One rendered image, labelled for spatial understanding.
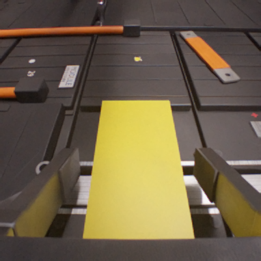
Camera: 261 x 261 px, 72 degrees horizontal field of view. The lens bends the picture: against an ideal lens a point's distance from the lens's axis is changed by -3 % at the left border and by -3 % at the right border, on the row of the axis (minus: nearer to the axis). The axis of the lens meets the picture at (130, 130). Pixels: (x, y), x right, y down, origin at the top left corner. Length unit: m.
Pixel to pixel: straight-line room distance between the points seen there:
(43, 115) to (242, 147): 0.21
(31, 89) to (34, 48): 0.15
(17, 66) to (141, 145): 0.24
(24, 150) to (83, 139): 0.06
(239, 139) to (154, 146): 0.11
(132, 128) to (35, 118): 0.11
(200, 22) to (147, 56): 0.16
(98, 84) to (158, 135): 0.12
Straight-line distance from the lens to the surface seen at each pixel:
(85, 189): 0.19
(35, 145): 0.19
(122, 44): 0.34
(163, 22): 0.41
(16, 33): 0.43
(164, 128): 0.17
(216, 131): 0.22
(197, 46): 0.34
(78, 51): 0.34
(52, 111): 0.22
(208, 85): 0.27
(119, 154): 0.15
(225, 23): 0.44
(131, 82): 0.25
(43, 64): 0.32
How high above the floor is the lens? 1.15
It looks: 51 degrees down
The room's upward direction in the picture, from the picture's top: 1 degrees counter-clockwise
